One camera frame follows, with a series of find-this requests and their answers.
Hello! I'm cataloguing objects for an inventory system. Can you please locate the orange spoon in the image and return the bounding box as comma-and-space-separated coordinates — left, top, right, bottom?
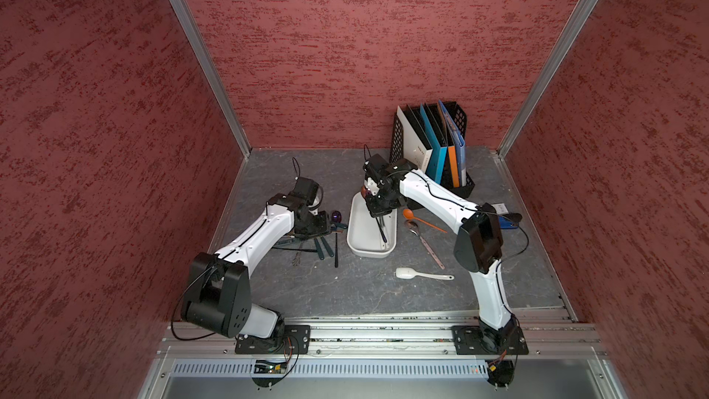
403, 208, 446, 233

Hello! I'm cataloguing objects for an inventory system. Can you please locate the pink handled rainbow spoon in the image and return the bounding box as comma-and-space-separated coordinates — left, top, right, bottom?
405, 221, 445, 270

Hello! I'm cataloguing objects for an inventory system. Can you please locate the white rectangular storage box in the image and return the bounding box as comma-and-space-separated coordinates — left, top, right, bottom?
347, 193, 397, 259

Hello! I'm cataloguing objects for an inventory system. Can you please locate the dark blue handled spoon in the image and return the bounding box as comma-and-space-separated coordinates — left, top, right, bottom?
375, 216, 388, 246

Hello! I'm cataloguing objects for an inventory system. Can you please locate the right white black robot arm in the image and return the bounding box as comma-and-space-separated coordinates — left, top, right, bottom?
361, 154, 517, 347

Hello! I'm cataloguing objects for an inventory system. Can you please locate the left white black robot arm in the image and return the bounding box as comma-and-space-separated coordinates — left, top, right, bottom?
180, 190, 330, 339

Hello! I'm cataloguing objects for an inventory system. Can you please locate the blue white flat box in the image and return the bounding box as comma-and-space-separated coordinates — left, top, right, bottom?
493, 203, 510, 214

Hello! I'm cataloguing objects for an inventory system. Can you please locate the white folder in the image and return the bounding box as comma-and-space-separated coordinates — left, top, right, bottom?
397, 106, 433, 172

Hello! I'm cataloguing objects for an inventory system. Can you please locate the teal folder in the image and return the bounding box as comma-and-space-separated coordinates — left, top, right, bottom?
419, 105, 448, 184

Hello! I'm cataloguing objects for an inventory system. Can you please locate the black mesh file holder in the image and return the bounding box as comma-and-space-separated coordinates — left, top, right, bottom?
389, 101, 475, 198

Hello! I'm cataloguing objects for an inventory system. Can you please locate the orange folder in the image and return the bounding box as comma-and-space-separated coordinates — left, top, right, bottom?
447, 145, 461, 188

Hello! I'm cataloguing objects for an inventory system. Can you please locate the blue folder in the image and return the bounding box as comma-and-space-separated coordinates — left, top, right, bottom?
439, 101, 467, 188

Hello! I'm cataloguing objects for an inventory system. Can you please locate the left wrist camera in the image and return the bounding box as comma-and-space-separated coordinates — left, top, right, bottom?
291, 177, 323, 210

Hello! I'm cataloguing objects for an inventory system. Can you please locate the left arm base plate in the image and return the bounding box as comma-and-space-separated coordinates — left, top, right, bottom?
234, 324, 311, 357

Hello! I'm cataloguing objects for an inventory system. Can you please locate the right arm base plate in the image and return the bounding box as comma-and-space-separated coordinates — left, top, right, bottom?
452, 324, 529, 357

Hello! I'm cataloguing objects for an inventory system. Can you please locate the aluminium front rail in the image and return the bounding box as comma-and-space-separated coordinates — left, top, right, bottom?
156, 316, 607, 359

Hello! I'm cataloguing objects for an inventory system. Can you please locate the left aluminium corner post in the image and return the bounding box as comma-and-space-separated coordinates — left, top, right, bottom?
169, 0, 252, 159

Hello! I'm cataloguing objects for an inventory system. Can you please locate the aluminium corner post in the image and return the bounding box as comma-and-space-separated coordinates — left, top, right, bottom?
169, 0, 252, 159
497, 0, 599, 161

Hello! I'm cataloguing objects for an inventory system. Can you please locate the right aluminium corner post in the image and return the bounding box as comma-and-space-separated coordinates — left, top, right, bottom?
497, 0, 599, 161

